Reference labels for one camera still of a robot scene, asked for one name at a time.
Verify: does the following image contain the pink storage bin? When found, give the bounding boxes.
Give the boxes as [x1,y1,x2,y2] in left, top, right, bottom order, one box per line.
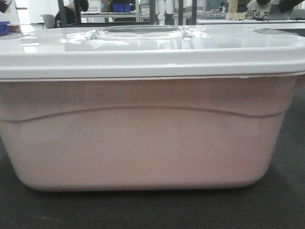
[0,74,305,191]

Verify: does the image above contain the white bin lid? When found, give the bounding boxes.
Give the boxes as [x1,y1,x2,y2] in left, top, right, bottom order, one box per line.
[0,24,305,82]

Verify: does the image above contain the blue bins on far shelf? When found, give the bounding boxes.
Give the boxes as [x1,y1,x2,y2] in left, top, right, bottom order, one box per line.
[112,3,132,12]

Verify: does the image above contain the person in black leaning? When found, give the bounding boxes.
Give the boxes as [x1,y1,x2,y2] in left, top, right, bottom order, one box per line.
[53,0,89,28]

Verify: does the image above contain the white long table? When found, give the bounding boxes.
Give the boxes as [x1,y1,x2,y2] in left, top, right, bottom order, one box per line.
[196,19,305,25]

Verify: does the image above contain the grey office chair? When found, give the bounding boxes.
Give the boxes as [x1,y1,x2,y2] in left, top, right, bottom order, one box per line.
[40,14,55,29]

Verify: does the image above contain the person in grey sweatshirt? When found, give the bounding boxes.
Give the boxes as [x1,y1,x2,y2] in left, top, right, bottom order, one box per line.
[245,0,276,19]

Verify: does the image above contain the grey laptop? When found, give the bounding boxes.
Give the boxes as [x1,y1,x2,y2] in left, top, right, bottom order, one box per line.
[266,4,293,21]

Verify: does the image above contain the red box far left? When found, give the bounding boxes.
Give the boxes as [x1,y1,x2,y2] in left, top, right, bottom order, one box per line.
[8,24,22,33]

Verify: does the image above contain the small blue crate far left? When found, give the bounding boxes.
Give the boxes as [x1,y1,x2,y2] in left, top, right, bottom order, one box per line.
[0,21,10,34]

